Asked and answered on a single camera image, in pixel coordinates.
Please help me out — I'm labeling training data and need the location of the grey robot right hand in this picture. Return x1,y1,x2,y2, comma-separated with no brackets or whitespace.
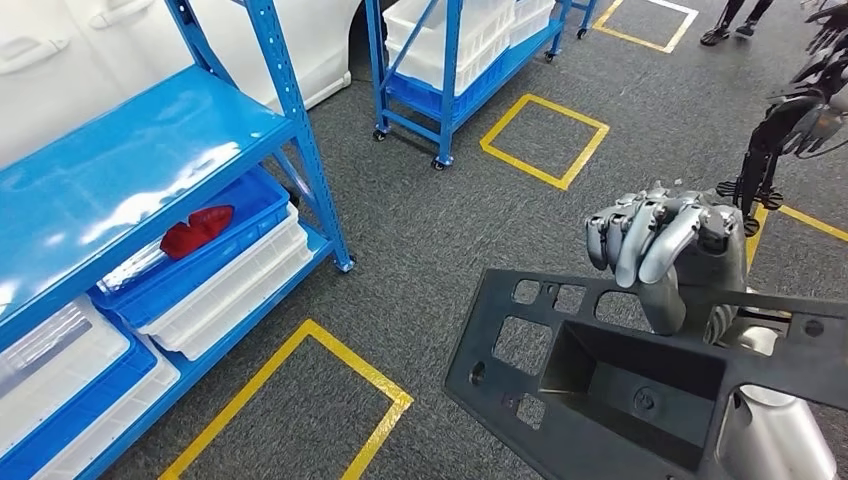
584,185,750,346

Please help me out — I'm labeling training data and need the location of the blue plastic bin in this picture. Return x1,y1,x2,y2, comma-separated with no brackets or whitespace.
0,337,160,480
89,168,293,331

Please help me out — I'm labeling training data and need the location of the blue metal shelf rack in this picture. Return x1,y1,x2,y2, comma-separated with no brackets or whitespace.
0,0,357,480

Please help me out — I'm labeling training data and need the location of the black plastic panel part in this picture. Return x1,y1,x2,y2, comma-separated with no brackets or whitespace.
443,268,848,480

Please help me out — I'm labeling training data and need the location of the white car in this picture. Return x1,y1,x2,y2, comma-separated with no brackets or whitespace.
0,0,362,170

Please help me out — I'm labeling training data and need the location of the red car tail lamp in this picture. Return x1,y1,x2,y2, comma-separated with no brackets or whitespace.
160,205,236,261

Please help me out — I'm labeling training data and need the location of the person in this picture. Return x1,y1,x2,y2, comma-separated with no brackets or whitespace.
700,0,776,48

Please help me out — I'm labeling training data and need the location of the black humanoid robot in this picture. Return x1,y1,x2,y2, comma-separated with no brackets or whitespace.
715,0,848,238

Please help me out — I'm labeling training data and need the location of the blue wheeled rack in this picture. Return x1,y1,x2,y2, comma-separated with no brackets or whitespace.
364,0,572,172
569,0,601,40

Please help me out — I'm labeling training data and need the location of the clear plastic wrapped part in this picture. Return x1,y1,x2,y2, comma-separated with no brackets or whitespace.
0,317,94,399
97,238,168,295

